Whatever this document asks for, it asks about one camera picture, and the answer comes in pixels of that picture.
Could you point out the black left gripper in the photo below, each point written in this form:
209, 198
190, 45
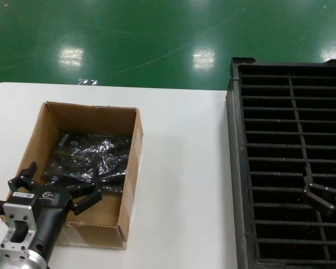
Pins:
53, 201

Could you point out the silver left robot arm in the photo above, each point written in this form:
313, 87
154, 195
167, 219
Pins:
19, 262

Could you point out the bagged graphics cards pile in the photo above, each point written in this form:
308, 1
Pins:
58, 165

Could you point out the brown cardboard box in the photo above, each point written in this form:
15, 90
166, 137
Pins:
81, 117

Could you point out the black slotted container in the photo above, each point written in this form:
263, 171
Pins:
235, 157

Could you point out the crumpled foil scrap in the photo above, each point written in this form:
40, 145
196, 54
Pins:
87, 81

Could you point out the silver left wrist mount bracket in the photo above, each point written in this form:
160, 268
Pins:
8, 238

